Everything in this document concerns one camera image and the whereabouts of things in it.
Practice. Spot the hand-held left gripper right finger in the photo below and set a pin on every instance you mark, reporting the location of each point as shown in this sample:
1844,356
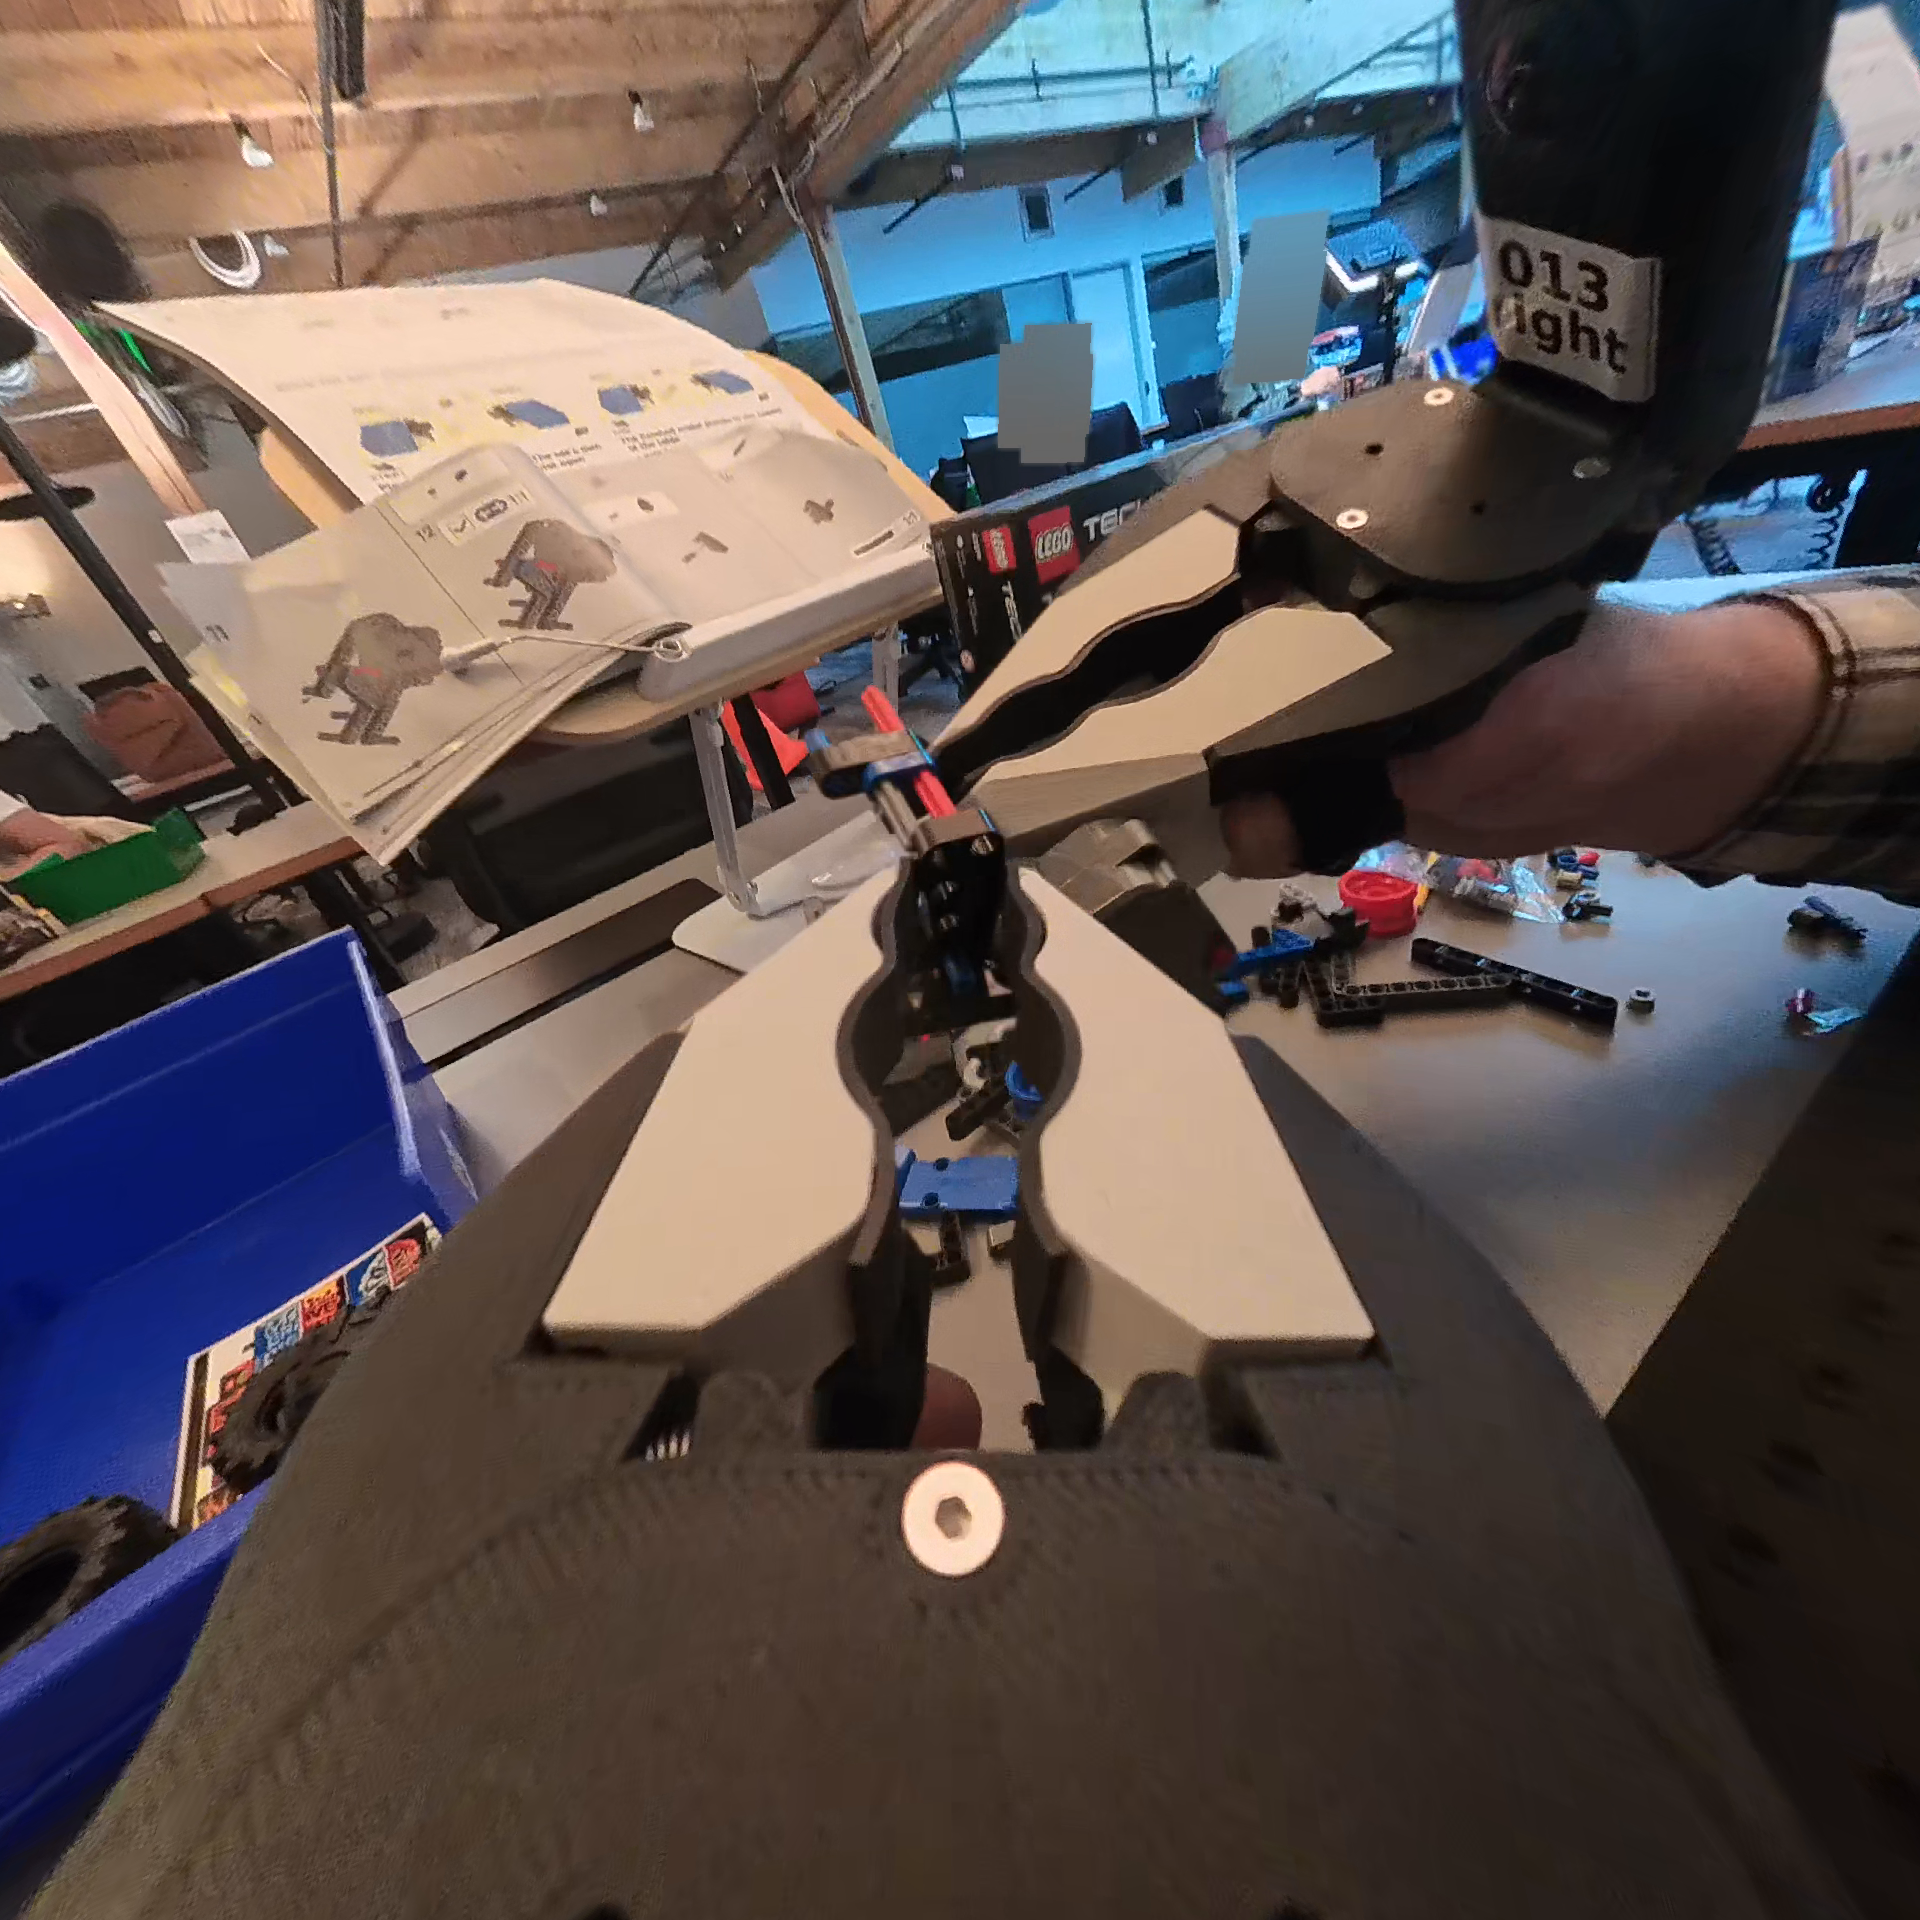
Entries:
1201,1199

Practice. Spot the white paper sign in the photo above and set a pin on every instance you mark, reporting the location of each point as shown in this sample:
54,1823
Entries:
208,535

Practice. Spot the person's right forearm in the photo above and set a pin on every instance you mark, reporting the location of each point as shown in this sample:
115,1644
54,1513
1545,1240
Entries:
1860,721

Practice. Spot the scattered small connector pieces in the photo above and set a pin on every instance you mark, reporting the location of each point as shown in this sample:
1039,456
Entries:
1584,871

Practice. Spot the printed toy truck box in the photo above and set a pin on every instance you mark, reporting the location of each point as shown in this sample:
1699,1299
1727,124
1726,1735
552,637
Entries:
990,600

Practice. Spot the instruction booklet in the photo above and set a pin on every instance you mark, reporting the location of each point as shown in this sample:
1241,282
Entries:
526,525

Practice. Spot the brown backpack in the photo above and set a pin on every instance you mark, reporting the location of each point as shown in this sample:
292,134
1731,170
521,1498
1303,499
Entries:
150,735

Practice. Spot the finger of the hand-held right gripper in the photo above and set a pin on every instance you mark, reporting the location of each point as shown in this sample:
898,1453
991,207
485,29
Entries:
1259,676
1126,585

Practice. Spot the blue angled beam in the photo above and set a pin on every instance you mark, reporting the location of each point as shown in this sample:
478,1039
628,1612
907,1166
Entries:
1253,952

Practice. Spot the person's right hand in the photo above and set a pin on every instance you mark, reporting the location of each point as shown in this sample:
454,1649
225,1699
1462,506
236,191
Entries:
1651,721

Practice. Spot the blue labelled storage bin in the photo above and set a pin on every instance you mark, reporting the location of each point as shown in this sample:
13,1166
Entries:
179,1138

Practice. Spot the small clear bag scrap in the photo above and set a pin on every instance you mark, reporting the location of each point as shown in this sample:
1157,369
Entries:
1820,1013

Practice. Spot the blue holed panel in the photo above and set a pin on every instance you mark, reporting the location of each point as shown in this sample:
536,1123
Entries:
959,1182

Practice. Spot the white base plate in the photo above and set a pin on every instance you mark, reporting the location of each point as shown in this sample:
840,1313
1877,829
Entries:
750,938

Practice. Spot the clear bag of small parts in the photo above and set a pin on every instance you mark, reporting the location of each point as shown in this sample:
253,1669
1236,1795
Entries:
1485,885

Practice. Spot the black angled beam assembly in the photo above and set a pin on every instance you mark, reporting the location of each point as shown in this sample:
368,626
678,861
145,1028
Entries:
885,772

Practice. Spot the black blue LEGO assembly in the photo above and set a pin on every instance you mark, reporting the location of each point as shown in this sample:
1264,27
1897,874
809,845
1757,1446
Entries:
959,913

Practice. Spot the dark carton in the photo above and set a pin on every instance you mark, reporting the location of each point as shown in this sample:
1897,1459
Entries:
1822,321

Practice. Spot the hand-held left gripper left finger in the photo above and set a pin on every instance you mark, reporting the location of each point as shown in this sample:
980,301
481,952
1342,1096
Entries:
720,1199

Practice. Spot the green storage bin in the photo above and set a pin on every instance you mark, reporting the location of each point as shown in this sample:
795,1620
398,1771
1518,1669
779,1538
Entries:
106,875

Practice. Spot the grey pull-back motor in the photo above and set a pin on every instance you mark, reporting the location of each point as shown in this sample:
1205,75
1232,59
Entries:
1138,901

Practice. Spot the wooden workbench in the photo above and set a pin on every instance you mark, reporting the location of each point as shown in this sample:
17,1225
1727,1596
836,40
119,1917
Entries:
1830,420

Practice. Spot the red wheel hub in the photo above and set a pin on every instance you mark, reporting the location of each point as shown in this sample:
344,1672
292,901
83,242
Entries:
1379,904

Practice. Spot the grey desk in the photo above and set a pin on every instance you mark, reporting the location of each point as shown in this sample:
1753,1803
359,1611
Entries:
1500,1171

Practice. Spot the colourful sticker sheet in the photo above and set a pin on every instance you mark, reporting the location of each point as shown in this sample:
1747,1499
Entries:
225,1380

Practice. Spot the grey angled beam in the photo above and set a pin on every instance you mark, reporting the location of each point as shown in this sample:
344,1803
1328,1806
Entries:
1410,993

